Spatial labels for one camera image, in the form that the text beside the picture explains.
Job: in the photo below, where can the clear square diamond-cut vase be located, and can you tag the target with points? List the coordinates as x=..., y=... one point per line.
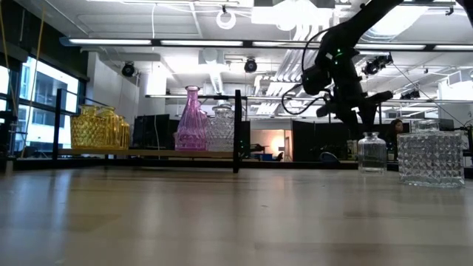
x=430, y=159

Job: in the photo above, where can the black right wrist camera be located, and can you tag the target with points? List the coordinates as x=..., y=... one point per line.
x=316, y=79

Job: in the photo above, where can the long ceiling light bar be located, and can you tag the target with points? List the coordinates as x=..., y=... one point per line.
x=199, y=43

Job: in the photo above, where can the clear ribbed jar vase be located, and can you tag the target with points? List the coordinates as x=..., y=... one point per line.
x=371, y=155

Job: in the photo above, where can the person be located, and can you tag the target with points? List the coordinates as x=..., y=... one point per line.
x=395, y=129

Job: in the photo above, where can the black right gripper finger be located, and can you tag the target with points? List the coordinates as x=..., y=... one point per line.
x=349, y=118
x=369, y=116

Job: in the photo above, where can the small amber ribbed vase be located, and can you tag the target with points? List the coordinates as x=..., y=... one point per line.
x=125, y=134

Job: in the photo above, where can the wooden shelf black frame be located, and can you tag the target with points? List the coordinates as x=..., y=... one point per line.
x=148, y=153

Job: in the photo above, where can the clear textured jar vase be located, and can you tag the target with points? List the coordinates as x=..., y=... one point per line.
x=221, y=133

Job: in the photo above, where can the amber round vase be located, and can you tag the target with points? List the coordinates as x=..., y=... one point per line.
x=88, y=129

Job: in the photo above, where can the dark blue office chair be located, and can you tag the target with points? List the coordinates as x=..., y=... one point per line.
x=328, y=158

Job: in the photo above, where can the black ceiling spotlight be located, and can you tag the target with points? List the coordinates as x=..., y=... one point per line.
x=127, y=70
x=377, y=64
x=250, y=65
x=410, y=94

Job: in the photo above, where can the black room divider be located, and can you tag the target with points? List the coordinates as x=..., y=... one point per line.
x=299, y=140

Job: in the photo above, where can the pink ringed bottle vase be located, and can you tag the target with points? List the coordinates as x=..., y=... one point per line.
x=191, y=129

